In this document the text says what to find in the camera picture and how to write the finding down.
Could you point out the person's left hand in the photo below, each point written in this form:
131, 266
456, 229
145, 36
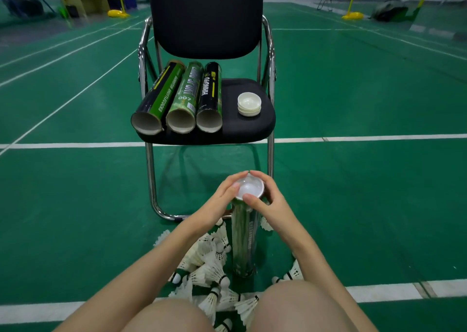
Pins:
219, 204

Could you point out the person's right hand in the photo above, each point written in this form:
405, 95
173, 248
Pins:
277, 211

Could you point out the bright green glossy shuttlecock tube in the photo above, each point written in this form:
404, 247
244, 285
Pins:
244, 240

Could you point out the pile of white shuttlecocks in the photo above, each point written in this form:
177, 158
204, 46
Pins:
204, 269

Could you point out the black shuttlecock tube green stripe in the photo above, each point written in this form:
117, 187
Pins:
211, 94

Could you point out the black green Hangyu tube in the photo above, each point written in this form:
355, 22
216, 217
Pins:
160, 94

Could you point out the black chair with chrome frame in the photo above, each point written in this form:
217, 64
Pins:
204, 14

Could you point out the person's right forearm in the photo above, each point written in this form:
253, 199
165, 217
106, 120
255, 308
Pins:
328, 280

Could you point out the person's left forearm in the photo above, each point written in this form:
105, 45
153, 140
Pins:
146, 269

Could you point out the person's right leg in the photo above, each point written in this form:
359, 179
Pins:
299, 306

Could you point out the person's leg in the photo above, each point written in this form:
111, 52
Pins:
299, 306
168, 319

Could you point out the person's left leg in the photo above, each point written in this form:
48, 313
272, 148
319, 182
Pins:
168, 319

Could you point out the blue storage box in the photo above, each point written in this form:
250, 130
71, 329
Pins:
130, 3

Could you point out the black sports bag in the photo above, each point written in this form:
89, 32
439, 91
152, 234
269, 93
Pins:
390, 11

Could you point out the small green plastic object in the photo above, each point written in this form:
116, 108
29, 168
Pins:
63, 12

